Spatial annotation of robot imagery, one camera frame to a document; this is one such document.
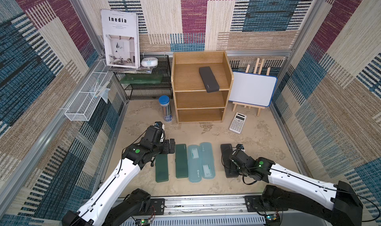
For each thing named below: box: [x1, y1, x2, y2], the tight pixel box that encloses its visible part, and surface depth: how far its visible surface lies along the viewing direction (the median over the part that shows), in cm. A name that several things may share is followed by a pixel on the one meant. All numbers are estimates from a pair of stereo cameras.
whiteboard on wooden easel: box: [228, 57, 278, 117], surface depth 101 cm
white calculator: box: [228, 112, 248, 135], surface depth 106 cm
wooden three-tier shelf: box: [171, 51, 235, 124], surface depth 94 cm
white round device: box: [140, 56, 159, 68], surface depth 89 cm
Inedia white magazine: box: [100, 8, 141, 69], surface depth 79 cm
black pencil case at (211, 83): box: [198, 66, 220, 93], surface depth 88 cm
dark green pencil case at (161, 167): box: [155, 153, 169, 183], surface depth 84 cm
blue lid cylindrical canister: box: [158, 95, 173, 122], surface depth 96 cm
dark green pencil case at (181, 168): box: [175, 143, 189, 179], surface depth 88 cm
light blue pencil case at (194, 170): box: [187, 144, 202, 183], surface depth 89 cm
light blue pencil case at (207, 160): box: [199, 142, 216, 180], surface depth 90 cm
